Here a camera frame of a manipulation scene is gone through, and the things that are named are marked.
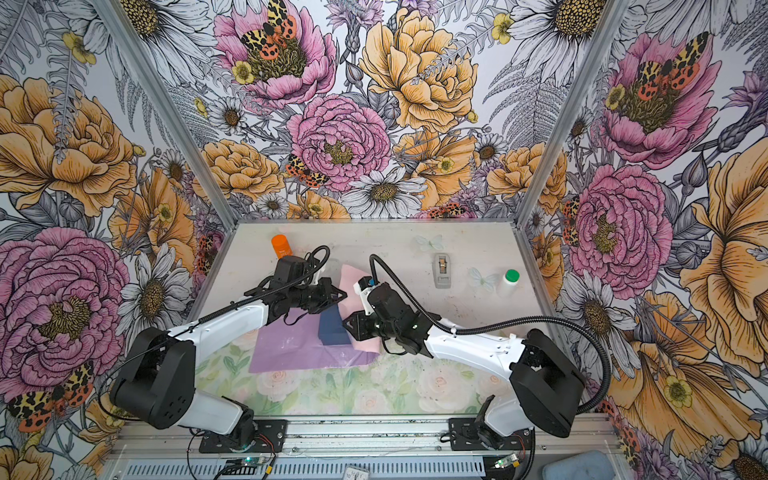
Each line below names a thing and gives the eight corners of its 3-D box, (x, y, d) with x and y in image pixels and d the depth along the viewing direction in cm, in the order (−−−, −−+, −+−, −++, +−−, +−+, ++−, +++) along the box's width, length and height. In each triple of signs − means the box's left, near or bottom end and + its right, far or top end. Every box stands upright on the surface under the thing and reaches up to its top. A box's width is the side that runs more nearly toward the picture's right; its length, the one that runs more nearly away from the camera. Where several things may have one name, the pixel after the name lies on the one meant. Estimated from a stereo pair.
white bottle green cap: (497, 297, 102) (505, 280, 94) (494, 286, 105) (502, 268, 97) (512, 297, 102) (522, 280, 94) (508, 286, 105) (518, 268, 97)
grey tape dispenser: (434, 288, 105) (436, 280, 101) (431, 261, 113) (433, 252, 109) (451, 288, 105) (453, 280, 101) (447, 261, 113) (449, 252, 109)
